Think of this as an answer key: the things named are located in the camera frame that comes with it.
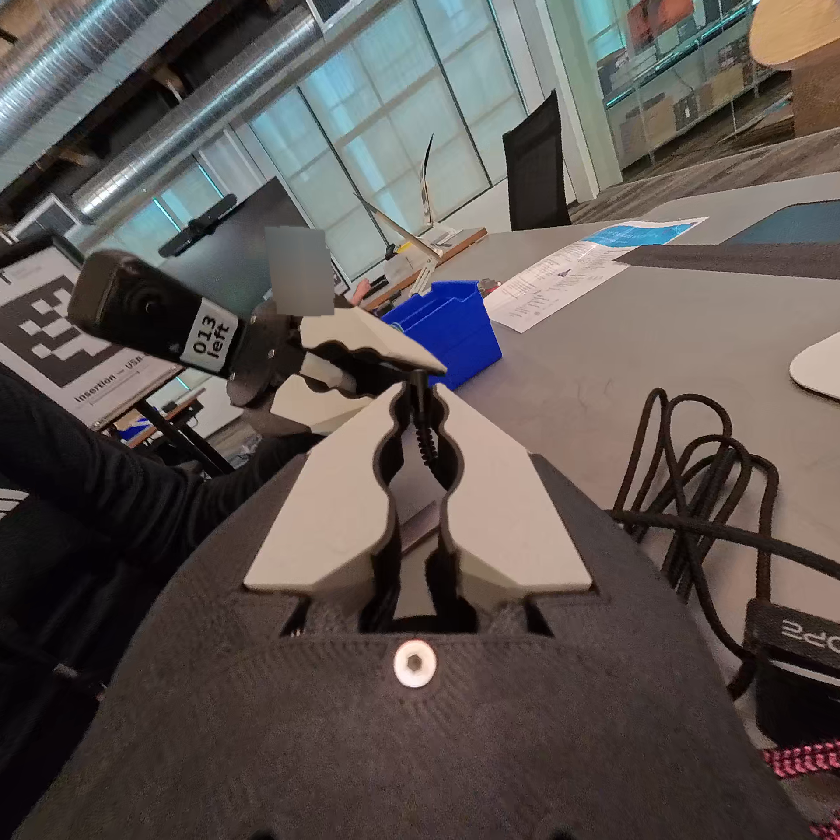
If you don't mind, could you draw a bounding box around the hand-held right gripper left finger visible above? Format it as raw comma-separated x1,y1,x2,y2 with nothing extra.
243,382,404,618

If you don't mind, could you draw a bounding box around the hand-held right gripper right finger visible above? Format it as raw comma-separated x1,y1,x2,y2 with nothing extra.
433,384,595,613

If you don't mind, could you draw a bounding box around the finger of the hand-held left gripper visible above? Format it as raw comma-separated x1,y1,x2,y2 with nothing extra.
298,305,450,378
268,357,378,435

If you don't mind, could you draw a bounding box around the grey usb hub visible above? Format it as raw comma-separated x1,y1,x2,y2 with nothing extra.
399,502,439,557

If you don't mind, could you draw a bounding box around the black braided usb cable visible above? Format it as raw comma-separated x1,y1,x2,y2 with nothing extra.
408,369,840,700

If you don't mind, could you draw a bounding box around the pink braided usb-c cable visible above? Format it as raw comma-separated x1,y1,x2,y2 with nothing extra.
761,738,840,840

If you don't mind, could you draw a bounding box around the person's left forearm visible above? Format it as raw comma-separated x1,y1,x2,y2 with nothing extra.
190,420,326,526

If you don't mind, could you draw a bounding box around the framed marker sign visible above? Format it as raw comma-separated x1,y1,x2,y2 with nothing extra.
0,233,185,427

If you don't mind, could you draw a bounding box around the blue plastic bin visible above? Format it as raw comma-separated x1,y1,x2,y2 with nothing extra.
381,281,504,388

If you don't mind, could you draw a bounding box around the black video bar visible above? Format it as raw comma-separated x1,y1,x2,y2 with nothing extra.
159,193,240,258

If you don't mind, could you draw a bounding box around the wooden board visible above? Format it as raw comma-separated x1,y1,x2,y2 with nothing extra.
354,193,444,258

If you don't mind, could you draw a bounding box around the large black monitor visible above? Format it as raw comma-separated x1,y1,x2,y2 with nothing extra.
161,177,309,316

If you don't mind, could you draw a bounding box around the wood-edged side table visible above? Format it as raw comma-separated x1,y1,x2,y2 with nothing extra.
363,226,490,309

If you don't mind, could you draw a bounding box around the white blue printed leaflet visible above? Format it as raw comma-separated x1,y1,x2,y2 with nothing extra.
484,217,708,334

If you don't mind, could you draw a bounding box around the black mesh office chair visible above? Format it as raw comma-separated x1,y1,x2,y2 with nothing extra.
502,88,573,232

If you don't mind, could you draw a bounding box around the silver ventilation duct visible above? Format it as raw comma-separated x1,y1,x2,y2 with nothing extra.
72,7,326,221
0,0,217,142

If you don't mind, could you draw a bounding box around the dark table cable hatch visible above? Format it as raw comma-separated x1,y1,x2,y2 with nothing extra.
718,200,840,245

